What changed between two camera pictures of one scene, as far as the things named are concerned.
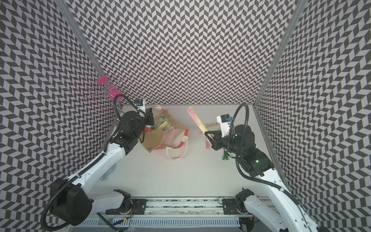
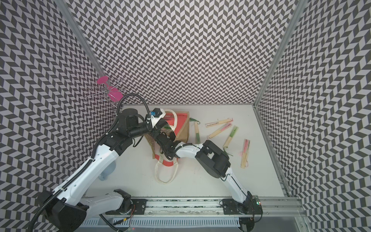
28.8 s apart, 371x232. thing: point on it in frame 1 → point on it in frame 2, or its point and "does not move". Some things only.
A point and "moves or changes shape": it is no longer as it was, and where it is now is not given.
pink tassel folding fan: [211, 124] does not move
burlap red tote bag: [166, 132] moves or changes shape
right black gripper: [217, 133] → [174, 137]
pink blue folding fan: [196, 119] moves or changes shape
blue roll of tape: [110, 171] does not move
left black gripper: [149, 116] → [157, 128]
